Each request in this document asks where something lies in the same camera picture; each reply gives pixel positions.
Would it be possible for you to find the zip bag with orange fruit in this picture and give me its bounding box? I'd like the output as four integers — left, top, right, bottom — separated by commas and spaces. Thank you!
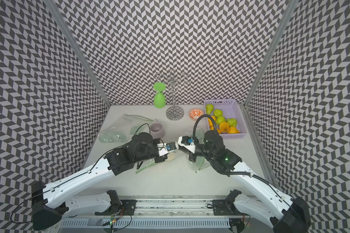
188, 127, 211, 173

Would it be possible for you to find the zip bag with beige fruit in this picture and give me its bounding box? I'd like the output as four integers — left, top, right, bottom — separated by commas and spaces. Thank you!
135, 143, 189, 174

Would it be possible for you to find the green pear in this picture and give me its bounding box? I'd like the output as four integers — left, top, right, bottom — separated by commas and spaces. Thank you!
205, 104, 214, 115
215, 116, 226, 125
226, 118, 237, 127
213, 109, 223, 117

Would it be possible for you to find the zip bag with green pears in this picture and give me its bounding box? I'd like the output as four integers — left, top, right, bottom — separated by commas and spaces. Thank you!
98, 114, 153, 143

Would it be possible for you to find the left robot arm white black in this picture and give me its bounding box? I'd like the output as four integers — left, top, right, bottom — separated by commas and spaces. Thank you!
29, 133, 177, 231

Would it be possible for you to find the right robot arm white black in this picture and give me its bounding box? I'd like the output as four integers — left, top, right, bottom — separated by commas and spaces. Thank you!
178, 130, 311, 233

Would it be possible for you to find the lilac mug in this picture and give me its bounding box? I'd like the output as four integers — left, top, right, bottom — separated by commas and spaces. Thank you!
150, 119, 165, 139

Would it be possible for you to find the orange patterned small bowl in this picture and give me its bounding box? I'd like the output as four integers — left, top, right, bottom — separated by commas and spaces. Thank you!
189, 108, 204, 121

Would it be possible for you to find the chrome mug tree stand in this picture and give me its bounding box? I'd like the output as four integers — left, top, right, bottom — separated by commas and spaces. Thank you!
155, 70, 189, 121

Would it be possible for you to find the green plastic goblet upside down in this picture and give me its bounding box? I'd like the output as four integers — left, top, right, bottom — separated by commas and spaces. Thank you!
154, 82, 166, 108

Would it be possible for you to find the purple plastic basket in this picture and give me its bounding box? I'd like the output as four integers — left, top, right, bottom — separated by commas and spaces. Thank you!
204, 99, 248, 139

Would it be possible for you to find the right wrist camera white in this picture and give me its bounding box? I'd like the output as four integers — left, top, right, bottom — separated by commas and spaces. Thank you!
177, 136, 196, 153

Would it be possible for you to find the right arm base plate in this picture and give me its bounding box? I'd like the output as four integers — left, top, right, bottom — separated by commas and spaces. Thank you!
212, 200, 244, 216

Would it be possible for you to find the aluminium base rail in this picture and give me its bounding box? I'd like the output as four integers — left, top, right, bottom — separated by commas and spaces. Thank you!
46, 194, 259, 233

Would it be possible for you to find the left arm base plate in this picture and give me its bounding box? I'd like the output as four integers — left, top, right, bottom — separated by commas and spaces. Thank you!
104, 200, 138, 216

